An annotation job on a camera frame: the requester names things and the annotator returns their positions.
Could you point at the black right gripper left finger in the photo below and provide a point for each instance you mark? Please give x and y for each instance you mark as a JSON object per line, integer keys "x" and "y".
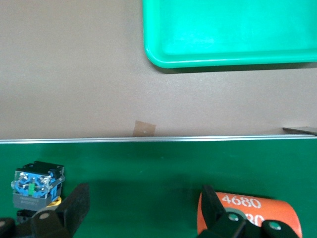
{"x": 71, "y": 210}

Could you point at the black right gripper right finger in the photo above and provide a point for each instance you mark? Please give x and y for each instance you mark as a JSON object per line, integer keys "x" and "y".
{"x": 215, "y": 213}

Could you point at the green push button switch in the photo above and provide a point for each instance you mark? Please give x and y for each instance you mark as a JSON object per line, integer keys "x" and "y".
{"x": 34, "y": 188}

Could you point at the orange cylinder with white print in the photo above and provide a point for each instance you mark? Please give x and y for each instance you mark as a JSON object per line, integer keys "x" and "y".
{"x": 272, "y": 210}

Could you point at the green conveyor belt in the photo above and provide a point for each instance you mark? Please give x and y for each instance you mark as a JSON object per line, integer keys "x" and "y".
{"x": 148, "y": 168}

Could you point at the brown tape piece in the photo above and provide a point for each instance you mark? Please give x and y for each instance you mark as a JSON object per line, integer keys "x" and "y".
{"x": 144, "y": 129}

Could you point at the green plastic tray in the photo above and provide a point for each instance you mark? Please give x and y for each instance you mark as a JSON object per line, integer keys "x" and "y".
{"x": 235, "y": 29}

